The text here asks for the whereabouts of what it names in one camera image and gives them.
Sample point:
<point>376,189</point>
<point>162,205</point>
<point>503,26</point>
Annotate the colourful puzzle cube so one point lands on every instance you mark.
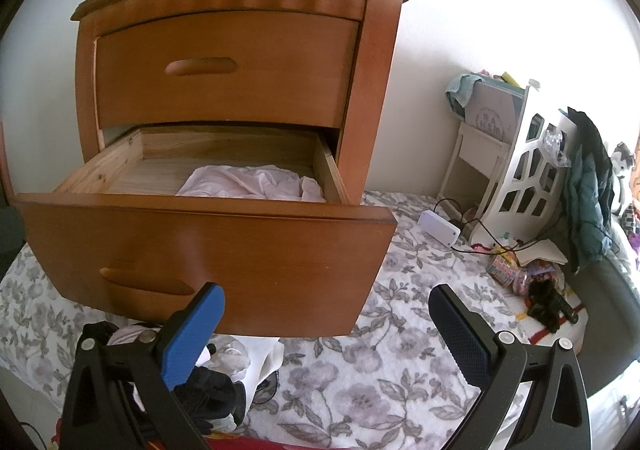
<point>501,270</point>

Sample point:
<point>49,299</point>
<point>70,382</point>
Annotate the black underwear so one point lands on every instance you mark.
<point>97,332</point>
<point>210,395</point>

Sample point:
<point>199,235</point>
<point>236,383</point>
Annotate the teal jacket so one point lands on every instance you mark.
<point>590,195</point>

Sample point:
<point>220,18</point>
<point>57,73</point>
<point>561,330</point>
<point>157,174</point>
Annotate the white power adapter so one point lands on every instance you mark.
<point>439,229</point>

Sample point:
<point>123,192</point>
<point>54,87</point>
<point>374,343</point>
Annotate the black toy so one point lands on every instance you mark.
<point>547,302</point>

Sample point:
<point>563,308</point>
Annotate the grey cushion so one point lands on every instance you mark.
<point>605,330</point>

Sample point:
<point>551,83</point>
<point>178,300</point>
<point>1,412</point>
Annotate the grey floral bedspread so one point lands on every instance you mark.
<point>375,380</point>

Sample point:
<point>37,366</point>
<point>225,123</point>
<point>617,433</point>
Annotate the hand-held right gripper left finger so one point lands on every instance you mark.
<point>195,330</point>

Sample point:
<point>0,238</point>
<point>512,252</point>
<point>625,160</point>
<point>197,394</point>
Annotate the white cat print underwear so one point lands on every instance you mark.
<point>230,355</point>

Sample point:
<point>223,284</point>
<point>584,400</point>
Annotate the small white toy table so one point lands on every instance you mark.
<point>475,165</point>

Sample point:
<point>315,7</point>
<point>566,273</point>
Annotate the pink underwear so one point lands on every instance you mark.
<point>132,336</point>
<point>250,182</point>

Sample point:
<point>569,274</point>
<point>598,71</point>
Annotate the dark green cabinet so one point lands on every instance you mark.
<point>10,240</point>

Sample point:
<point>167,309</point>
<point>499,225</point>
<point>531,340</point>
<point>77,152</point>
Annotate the black and white plush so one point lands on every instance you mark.
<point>622,170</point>

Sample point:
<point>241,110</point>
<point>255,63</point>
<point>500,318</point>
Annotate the wooden nightstand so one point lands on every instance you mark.
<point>380,80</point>

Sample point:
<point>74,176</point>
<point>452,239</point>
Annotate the white notebook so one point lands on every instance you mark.
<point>542,265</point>

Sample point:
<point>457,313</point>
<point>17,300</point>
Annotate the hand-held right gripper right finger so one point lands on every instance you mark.
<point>460,335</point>

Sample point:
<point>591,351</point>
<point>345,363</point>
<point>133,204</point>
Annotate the wooden drawer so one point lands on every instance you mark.
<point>250,70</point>
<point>250,260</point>

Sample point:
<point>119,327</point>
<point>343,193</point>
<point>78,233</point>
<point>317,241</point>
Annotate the wooden bed frame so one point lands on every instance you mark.
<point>6,165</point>

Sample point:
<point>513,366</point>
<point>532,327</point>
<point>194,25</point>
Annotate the closed wooden drawer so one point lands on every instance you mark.
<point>250,70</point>

